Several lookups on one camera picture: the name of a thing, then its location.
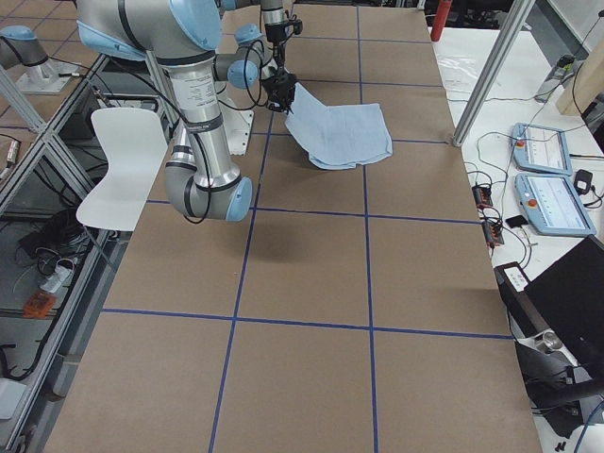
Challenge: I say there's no grey aluminium frame post right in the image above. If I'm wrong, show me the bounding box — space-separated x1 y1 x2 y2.
451 0 535 147

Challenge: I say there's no red cylinder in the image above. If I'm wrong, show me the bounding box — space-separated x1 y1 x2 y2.
430 0 452 42

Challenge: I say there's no upper teach pendant tablet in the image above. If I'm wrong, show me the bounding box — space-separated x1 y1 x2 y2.
512 123 573 176

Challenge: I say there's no black laptop computer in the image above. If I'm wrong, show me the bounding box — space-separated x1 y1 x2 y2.
494 235 603 376

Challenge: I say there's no clear plastic bag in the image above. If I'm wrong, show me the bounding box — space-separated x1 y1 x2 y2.
436 55 478 93

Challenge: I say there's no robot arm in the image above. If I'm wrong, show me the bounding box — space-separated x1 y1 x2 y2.
76 1 302 222
218 0 301 80

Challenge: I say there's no light blue button-up shirt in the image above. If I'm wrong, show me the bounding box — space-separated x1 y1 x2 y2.
285 84 393 170

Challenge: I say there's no white plastic chair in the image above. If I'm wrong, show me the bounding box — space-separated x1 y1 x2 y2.
76 108 168 231

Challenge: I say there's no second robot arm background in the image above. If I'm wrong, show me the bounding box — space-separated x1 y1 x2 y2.
1 25 79 95

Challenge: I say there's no lower teach pendant tablet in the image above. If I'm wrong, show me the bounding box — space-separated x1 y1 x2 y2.
514 173 596 238

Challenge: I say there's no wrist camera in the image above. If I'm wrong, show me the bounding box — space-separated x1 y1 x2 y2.
286 17 303 36

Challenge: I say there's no teach pendant tablet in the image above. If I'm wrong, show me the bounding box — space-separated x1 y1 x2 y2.
514 173 596 238
512 123 573 176

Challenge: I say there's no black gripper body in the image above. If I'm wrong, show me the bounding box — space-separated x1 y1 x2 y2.
264 23 288 46
262 72 296 110

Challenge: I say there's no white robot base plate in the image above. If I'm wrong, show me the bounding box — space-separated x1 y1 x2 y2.
218 92 254 156

